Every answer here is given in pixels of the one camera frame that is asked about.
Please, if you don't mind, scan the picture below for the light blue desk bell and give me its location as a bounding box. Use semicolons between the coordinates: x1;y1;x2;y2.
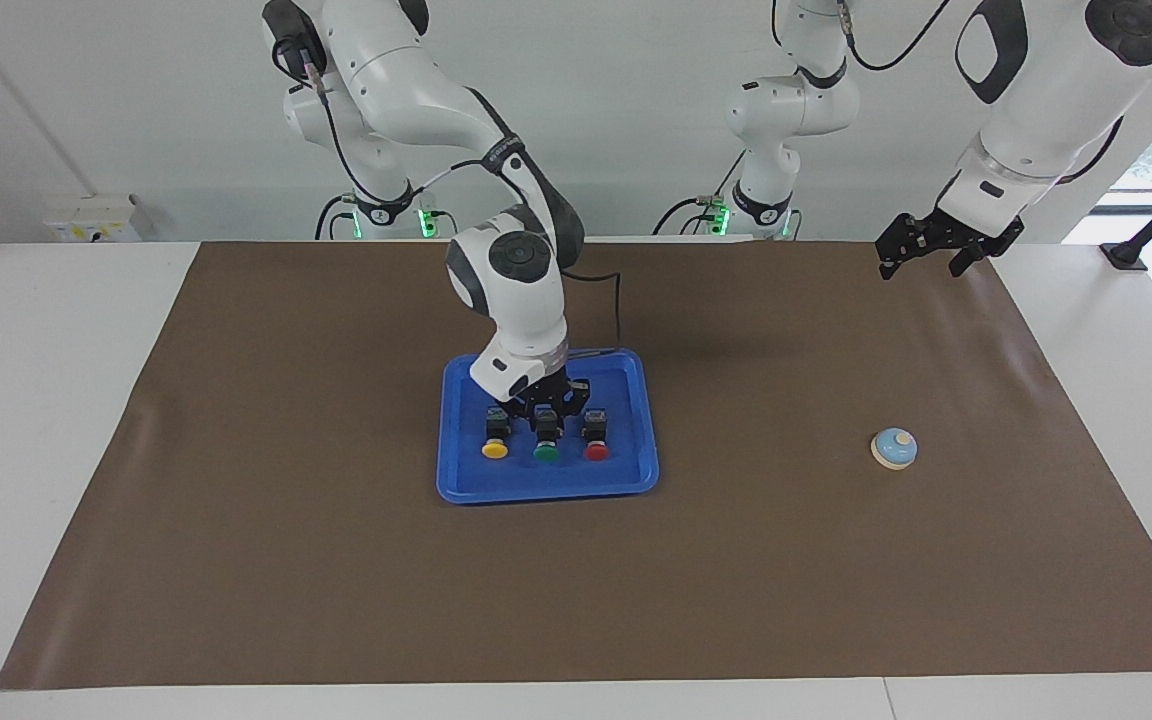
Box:
870;427;919;471

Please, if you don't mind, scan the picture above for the white wall socket box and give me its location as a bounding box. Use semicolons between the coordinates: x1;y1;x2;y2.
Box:
44;195;142;244

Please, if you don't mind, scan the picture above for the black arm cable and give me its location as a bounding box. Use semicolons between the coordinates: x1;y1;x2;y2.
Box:
301;55;623;356
836;0;1129;191

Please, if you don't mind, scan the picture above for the blue plastic tray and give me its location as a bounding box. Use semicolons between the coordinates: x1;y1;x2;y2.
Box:
436;348;660;505

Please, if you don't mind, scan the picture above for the yellow push button switch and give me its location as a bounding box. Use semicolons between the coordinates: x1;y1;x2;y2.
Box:
481;405;514;460

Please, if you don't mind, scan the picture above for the brown table mat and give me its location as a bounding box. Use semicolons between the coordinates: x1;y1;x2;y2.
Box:
0;240;1152;691

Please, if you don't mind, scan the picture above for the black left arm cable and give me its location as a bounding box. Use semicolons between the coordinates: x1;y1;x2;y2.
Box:
836;0;1129;191

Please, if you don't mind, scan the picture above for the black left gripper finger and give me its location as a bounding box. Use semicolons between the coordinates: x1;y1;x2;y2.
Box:
949;219;1026;280
875;211;928;283

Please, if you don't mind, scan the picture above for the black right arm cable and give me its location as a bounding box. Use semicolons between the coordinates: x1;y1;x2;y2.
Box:
301;55;623;356

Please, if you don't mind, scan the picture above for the black base cable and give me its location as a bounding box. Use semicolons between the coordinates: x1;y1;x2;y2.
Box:
313;193;358;242
651;150;747;237

